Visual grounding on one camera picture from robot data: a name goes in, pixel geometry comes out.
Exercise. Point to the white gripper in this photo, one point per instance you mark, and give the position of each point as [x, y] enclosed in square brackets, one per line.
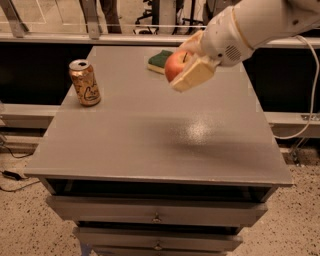
[222, 39]

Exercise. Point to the red apple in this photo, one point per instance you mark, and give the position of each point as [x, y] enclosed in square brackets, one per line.
[176, 63]

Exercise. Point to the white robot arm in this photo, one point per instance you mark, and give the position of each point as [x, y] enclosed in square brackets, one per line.
[262, 21]

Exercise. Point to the green yellow sponge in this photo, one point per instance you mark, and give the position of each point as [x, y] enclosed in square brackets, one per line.
[157, 62]

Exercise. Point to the gold soda can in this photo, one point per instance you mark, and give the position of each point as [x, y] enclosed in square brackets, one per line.
[84, 82]

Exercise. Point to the grey drawer cabinet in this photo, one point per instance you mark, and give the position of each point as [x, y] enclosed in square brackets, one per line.
[153, 172]

